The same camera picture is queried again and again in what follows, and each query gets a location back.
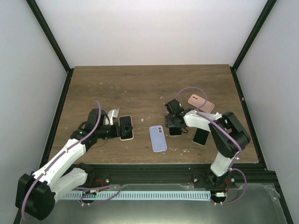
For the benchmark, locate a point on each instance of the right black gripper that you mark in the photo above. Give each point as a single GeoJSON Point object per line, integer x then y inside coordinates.
{"type": "Point", "coordinates": [169, 122]}

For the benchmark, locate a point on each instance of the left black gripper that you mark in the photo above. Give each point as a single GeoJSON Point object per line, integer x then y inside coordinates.
{"type": "Point", "coordinates": [122, 129]}

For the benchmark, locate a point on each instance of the beige phone case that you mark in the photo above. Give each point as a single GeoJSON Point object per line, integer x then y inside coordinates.
{"type": "Point", "coordinates": [126, 128]}

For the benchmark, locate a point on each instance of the teal-edged black phone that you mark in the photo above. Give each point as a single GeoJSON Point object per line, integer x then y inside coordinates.
{"type": "Point", "coordinates": [125, 120]}

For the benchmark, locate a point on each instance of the lavender phone case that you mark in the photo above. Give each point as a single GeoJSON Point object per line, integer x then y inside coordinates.
{"type": "Point", "coordinates": [157, 138]}

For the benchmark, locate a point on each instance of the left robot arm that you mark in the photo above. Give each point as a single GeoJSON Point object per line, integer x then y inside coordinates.
{"type": "Point", "coordinates": [39, 192]}

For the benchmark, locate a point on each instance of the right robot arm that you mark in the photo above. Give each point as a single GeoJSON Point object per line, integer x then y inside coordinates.
{"type": "Point", "coordinates": [229, 135]}

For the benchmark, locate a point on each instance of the pink phone case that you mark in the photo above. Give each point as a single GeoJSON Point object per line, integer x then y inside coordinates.
{"type": "Point", "coordinates": [199, 102]}

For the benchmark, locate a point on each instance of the metal sheet plate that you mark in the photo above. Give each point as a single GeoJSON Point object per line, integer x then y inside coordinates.
{"type": "Point", "coordinates": [245, 204]}

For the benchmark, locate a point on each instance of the light blue slotted cable duct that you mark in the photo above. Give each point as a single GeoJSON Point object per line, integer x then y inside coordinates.
{"type": "Point", "coordinates": [141, 195]}

